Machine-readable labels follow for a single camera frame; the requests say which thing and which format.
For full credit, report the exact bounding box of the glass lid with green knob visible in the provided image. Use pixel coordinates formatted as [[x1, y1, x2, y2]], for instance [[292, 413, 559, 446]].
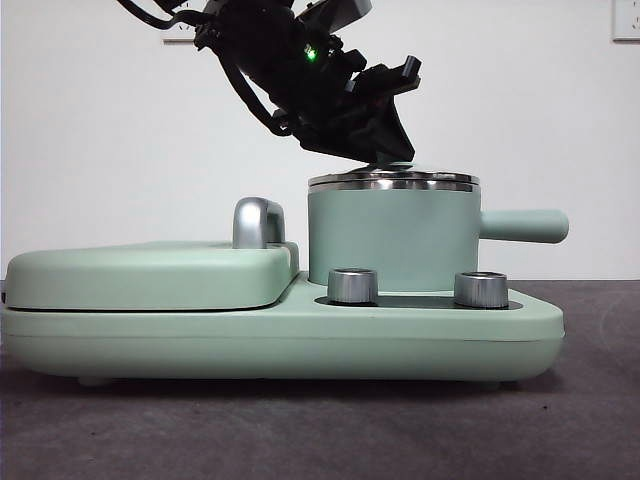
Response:
[[306, 152, 477, 187]]

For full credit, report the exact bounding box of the silver control knob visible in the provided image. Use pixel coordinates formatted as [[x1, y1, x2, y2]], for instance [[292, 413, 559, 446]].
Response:
[[327, 268, 380, 305], [454, 271, 510, 308]]

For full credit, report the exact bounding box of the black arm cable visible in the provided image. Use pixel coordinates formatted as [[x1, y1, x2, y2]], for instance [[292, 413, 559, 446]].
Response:
[[117, 0, 211, 32], [218, 59, 292, 139]]

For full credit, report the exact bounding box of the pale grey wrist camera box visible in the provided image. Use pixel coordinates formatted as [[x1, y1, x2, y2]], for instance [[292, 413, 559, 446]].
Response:
[[304, 0, 374, 29]]

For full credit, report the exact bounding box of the green griddle cover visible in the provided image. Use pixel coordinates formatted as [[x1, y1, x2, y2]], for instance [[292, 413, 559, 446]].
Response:
[[5, 240, 301, 311]]

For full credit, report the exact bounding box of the silver cover handle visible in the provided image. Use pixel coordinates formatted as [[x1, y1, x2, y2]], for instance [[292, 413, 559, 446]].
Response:
[[232, 197, 288, 250]]

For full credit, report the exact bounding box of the white wall socket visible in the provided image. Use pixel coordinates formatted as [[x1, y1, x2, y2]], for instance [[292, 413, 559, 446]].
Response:
[[612, 0, 640, 43], [161, 22, 201, 44]]

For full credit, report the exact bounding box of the green breakfast machine base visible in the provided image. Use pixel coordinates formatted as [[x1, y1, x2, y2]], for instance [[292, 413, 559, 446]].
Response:
[[0, 293, 566, 389]]

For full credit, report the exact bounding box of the green pot with handle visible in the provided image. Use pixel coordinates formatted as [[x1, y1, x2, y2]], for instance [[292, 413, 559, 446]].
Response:
[[306, 180, 570, 294]]

